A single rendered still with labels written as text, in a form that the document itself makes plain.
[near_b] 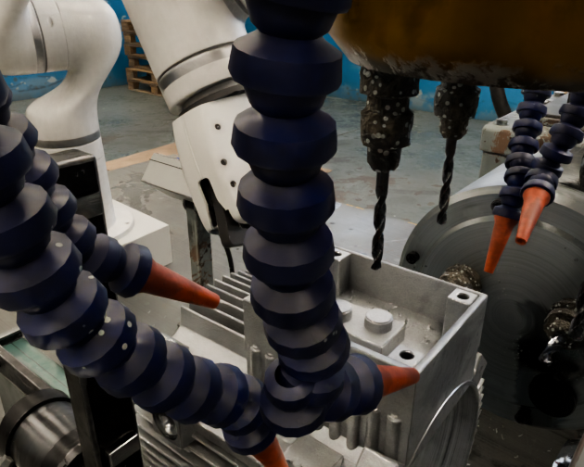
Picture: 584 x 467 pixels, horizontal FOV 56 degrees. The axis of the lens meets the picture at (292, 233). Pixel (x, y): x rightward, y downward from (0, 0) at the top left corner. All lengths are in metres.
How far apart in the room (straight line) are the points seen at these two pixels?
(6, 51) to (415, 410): 0.84
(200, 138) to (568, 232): 0.31
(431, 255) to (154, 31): 0.33
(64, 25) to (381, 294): 0.74
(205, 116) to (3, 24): 0.58
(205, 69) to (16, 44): 0.58
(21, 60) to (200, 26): 0.59
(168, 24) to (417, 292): 0.27
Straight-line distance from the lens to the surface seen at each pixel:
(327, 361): 0.16
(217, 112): 0.43
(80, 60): 1.02
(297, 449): 0.35
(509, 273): 0.54
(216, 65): 0.44
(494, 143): 0.75
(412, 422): 0.31
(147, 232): 1.10
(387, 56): 0.20
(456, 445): 0.48
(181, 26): 0.45
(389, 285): 0.40
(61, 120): 1.02
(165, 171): 0.85
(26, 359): 0.74
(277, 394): 0.17
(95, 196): 0.28
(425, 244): 0.57
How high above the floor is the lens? 1.33
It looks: 25 degrees down
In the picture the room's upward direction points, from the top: straight up
